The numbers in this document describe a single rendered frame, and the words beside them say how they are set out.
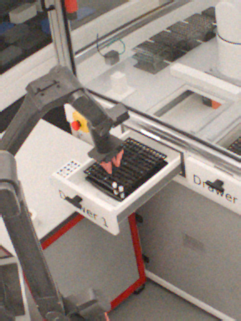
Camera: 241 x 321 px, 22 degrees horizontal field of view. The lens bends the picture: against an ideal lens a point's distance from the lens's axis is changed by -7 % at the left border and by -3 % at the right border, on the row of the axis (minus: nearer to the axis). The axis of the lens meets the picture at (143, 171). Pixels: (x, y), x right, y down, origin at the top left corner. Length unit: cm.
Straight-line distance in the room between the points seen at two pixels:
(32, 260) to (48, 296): 12
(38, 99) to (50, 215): 88
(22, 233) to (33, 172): 128
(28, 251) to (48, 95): 40
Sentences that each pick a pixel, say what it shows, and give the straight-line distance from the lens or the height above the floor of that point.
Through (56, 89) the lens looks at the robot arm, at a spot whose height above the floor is 152.
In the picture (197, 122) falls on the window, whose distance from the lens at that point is 205.
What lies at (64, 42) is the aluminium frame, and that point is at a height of 121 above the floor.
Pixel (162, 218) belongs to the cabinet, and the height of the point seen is 52.
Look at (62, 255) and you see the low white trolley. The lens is 236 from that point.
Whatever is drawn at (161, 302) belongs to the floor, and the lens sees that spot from 290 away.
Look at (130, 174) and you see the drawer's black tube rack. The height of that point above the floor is 88.
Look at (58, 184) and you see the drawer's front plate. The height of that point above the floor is 90.
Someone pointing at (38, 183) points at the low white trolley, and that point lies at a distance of 241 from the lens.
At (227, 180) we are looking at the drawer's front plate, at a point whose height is 92.
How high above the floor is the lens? 230
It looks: 41 degrees down
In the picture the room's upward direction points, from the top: 8 degrees counter-clockwise
